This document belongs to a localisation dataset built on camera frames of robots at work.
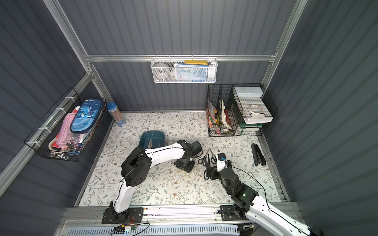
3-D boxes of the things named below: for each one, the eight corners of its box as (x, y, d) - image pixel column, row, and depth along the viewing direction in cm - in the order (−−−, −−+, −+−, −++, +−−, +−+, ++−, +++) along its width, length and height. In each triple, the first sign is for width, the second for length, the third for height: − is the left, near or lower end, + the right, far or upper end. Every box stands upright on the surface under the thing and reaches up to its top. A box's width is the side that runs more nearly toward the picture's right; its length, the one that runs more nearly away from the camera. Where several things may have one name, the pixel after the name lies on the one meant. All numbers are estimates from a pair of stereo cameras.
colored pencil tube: (119, 128, 112) (107, 110, 97) (117, 121, 117) (106, 103, 102) (126, 126, 114) (116, 107, 99) (124, 119, 118) (114, 101, 103)
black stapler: (255, 165, 92) (256, 164, 90) (249, 145, 102) (250, 143, 100) (265, 165, 92) (267, 164, 90) (258, 145, 102) (260, 143, 100)
